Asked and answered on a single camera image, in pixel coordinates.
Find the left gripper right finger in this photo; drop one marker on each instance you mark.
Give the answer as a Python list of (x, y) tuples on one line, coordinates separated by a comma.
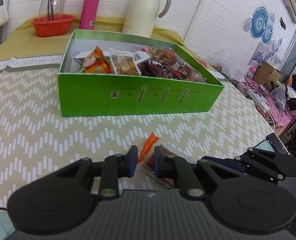
[(185, 179)]

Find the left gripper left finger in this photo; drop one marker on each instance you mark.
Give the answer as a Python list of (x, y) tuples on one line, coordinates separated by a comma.
[(117, 166)]

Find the orange bun snack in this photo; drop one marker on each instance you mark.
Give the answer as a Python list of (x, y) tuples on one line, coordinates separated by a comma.
[(156, 158)]

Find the dark brown snack bag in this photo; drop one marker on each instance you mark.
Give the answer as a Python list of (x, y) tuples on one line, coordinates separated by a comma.
[(177, 71)]

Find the orange brown snack packet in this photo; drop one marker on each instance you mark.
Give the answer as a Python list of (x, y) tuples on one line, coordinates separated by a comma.
[(162, 55)]

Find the clear barcode snack packet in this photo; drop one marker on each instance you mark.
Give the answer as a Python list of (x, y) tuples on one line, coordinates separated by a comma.
[(141, 57)]

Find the pink dried snack bag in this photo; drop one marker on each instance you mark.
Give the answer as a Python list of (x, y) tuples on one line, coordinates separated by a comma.
[(123, 62)]

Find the white silver snack pouch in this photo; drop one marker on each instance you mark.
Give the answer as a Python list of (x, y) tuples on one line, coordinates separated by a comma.
[(81, 56)]

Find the white power strip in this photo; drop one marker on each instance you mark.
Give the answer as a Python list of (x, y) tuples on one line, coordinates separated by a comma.
[(258, 100)]

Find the green cardboard box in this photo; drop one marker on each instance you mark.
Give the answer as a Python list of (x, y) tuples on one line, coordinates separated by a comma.
[(83, 94)]

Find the brown cardboard box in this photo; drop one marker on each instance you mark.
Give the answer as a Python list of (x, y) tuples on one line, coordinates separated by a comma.
[(266, 74)]

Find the orange chips snack bag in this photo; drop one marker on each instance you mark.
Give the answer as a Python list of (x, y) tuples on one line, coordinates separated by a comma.
[(96, 63)]

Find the red plastic basket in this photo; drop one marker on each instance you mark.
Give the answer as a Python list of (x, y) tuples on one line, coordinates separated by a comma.
[(59, 26)]

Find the cream thermos jug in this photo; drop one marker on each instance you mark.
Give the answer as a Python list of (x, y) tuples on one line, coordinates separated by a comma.
[(142, 15)]

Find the yellow green tablecloth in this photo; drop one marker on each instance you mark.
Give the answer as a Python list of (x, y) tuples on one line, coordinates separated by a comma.
[(24, 43)]

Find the pink thermos bottle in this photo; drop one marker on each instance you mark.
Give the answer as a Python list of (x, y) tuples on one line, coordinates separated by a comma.
[(88, 14)]

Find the glass carafe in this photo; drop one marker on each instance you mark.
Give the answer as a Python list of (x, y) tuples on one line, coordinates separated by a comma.
[(57, 10)]

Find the black stirring stick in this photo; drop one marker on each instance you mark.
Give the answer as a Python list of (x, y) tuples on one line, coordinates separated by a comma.
[(50, 14)]

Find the blue round wall decoration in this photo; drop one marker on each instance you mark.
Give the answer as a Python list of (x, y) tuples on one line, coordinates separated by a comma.
[(260, 25)]

